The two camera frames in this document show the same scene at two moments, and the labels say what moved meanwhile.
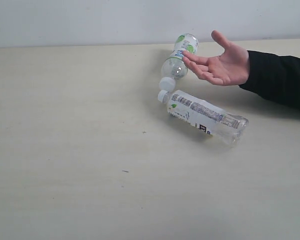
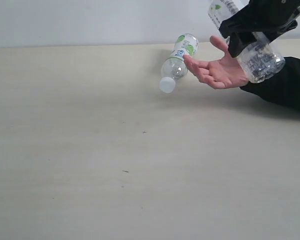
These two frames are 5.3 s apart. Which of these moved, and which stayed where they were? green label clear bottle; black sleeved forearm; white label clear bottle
Moved: white label clear bottle
Stayed: black sleeved forearm; green label clear bottle
